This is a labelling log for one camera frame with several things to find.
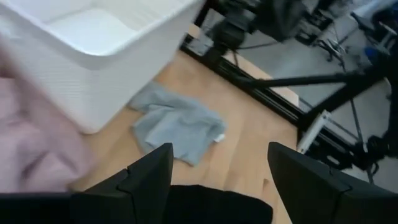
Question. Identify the black aluminium table frame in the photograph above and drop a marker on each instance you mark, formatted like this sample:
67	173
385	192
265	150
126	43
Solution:
311	81

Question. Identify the white plate on frame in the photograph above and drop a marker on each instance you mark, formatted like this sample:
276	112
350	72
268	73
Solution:
314	132

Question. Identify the light grey cloth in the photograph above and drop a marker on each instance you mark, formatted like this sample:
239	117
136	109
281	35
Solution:
177	124

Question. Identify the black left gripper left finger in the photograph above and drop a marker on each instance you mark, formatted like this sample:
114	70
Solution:
140	193

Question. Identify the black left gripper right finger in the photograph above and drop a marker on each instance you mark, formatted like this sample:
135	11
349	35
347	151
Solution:
311	193

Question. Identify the white perforated plastic basket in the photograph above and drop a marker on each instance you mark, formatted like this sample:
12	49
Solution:
93	31

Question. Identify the pink cloth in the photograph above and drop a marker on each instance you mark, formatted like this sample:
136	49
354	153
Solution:
37	149

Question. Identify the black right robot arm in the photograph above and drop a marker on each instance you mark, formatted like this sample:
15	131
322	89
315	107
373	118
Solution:
230	34

